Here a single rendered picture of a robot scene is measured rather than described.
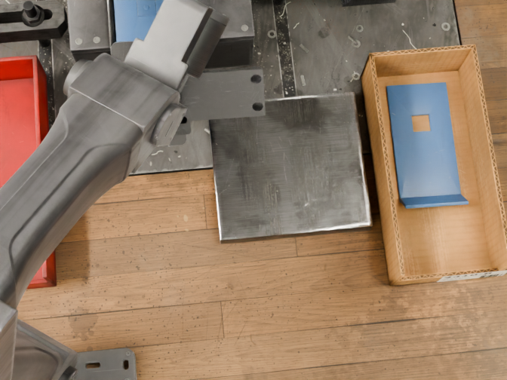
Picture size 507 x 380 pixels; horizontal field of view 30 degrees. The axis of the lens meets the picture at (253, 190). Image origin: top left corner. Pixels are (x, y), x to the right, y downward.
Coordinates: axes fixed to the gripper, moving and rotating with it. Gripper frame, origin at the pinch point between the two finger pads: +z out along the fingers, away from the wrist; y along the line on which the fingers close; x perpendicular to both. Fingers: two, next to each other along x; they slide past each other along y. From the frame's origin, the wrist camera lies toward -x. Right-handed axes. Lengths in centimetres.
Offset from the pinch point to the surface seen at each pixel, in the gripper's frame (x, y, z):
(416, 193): -28.9, -14.4, 2.5
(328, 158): -19.2, -9.9, 3.8
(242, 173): -9.4, -10.8, 3.7
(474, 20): -39.0, 4.0, 12.4
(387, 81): -27.4, -2.3, 9.1
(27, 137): 14.5, -5.8, 8.7
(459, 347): -31.3, -30.4, -4.7
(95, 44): 5.6, 4.3, 4.6
